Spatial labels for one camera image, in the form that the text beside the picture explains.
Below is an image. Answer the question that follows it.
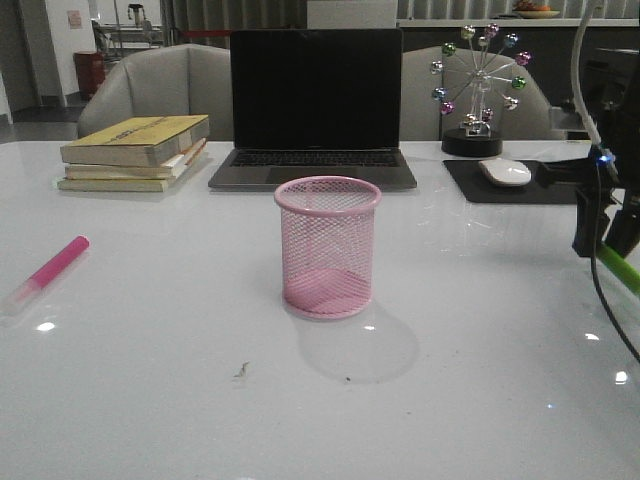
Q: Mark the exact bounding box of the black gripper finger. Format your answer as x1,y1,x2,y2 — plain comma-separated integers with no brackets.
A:
572,186,609,257
605,189,640,258

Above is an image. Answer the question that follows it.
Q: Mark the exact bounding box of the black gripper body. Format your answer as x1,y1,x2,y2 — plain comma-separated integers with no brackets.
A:
534,48,640,197

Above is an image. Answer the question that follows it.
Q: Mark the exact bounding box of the green highlighter pen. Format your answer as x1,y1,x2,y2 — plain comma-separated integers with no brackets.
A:
597,243,640,297

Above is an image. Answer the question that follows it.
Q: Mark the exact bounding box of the pink highlighter pen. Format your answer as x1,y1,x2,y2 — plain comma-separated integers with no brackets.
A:
1,235,90,316

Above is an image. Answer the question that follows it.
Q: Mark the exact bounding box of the pink mesh pen holder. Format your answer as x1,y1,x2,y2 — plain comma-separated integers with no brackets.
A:
274,176,382,320

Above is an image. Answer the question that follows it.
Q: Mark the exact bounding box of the black mouse pad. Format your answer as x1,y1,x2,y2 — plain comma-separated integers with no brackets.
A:
443,159,576,205

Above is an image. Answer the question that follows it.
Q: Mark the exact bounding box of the white computer mouse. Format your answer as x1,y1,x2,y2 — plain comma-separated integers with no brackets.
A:
478,158,532,187

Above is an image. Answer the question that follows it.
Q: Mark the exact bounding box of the fruit bowl on counter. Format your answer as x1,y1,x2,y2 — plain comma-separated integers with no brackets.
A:
512,0,559,19

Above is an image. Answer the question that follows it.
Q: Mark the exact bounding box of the ferris wheel desk ornament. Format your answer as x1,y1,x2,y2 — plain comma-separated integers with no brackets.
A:
429,23,532,157

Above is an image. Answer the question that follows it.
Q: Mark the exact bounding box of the right grey armchair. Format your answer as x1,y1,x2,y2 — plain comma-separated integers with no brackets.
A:
400,46,565,141

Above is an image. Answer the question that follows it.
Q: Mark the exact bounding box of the grey armchair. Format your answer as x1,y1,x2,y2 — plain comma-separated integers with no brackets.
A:
400,46,565,141
77,44,234,141

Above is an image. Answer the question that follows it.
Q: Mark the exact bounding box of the grey open laptop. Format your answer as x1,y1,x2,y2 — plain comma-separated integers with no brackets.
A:
208,28,417,190

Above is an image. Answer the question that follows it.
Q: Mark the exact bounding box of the middle white book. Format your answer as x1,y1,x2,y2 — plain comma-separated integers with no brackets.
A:
65,138,207,180

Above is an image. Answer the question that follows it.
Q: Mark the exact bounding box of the left grey armchair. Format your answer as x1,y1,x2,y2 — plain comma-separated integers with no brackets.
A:
77,44,234,141

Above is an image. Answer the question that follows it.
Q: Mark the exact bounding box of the top yellow book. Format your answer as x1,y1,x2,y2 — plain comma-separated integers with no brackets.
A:
60,115,210,166

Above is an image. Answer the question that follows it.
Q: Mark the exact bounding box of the red bin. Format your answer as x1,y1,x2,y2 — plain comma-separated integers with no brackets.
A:
73,51,105,100

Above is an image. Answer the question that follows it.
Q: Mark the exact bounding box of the bottom yellow-green book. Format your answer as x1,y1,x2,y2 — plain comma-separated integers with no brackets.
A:
57,151,204,193

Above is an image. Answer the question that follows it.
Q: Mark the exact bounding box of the white cable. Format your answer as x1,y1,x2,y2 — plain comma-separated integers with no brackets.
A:
572,0,607,150

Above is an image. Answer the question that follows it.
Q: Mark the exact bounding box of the black cable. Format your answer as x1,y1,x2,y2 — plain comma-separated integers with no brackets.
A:
590,147,640,365

